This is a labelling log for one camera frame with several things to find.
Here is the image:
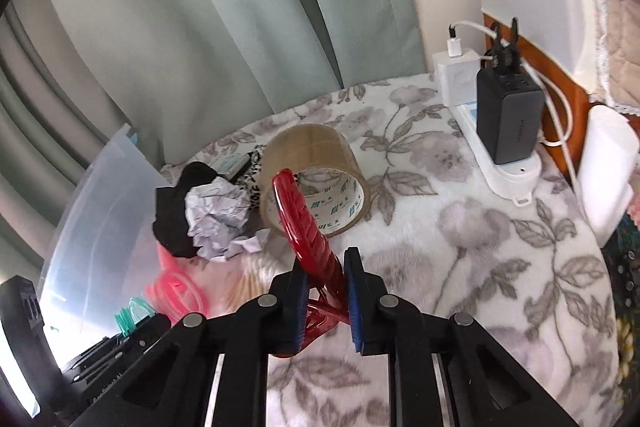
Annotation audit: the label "crumpled white paper ball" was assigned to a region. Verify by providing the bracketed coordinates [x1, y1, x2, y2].
[184, 178, 269, 260]

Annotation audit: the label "black charger brick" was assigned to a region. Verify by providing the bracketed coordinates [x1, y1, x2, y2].
[476, 68, 544, 165]

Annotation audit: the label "leopard print hair accessory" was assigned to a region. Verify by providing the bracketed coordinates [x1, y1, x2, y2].
[235, 145, 266, 210]

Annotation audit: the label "clear plastic storage bin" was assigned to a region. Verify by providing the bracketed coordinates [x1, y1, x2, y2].
[38, 124, 167, 366]

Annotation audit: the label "black cloth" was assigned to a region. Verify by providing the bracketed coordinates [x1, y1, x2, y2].
[152, 161, 218, 259]

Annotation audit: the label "green curtain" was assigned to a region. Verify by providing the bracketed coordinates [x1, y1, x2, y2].
[0, 0, 429, 228]

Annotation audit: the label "floral white blanket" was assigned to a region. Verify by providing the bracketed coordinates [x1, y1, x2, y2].
[196, 75, 622, 426]

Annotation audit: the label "white charger adapter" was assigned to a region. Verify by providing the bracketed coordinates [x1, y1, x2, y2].
[432, 37, 480, 107]

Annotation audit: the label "cotton swabs bundle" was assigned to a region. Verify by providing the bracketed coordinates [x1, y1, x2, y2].
[222, 253, 290, 312]

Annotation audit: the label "white charging cable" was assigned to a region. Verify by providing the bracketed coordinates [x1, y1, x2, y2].
[448, 19, 584, 188]

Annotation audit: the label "medicine box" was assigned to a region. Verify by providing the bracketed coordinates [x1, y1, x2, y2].
[213, 153, 250, 183]

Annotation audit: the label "red hair claw clip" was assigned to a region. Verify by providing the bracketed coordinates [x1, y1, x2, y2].
[272, 169, 349, 352]

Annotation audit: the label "white power strip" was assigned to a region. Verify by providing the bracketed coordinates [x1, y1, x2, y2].
[451, 100, 544, 208]

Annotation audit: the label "pink rubber bands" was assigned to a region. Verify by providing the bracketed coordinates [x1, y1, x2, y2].
[144, 243, 207, 325]

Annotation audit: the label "brown packing tape roll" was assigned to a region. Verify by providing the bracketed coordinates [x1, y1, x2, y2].
[258, 124, 371, 237]

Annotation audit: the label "white box at right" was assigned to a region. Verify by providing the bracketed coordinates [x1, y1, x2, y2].
[577, 105, 639, 247]

